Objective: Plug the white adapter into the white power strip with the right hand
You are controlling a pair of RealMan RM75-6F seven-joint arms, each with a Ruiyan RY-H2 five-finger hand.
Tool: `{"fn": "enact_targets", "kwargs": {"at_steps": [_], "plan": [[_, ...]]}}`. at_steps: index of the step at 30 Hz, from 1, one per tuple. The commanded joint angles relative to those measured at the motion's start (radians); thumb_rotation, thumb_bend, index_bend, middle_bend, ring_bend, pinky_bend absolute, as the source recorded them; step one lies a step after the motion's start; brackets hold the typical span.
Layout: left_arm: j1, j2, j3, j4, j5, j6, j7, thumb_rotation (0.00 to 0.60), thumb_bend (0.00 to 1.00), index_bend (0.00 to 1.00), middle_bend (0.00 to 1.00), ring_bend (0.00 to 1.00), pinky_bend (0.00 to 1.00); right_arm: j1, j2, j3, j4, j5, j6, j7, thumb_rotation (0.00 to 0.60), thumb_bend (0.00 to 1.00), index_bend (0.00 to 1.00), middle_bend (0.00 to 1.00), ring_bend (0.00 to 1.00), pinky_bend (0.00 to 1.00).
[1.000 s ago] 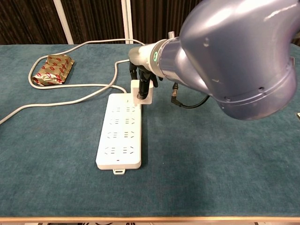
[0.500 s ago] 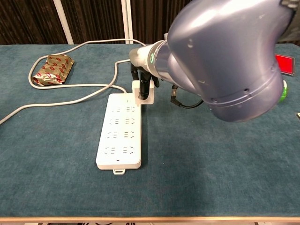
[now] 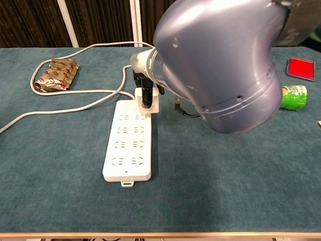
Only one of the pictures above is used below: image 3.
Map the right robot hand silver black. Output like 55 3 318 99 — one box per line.
129 49 165 110

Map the small white plug adapter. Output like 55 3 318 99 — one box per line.
134 87 161 113

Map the white power strip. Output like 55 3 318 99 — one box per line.
102 99 152 188

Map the gold snack packet red print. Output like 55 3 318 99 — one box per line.
34 58 80 92

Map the teal table cloth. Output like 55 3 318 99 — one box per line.
0 46 321 233

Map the green drink bottle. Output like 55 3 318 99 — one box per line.
279 84 308 110

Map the red flat box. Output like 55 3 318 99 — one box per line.
285 57 316 82

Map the black partition panel white frame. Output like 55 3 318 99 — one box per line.
0 0 79 48
57 0 143 48
130 0 176 48

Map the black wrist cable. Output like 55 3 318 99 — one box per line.
174 96 201 118

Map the white power strip cable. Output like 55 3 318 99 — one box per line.
0 41 155 134

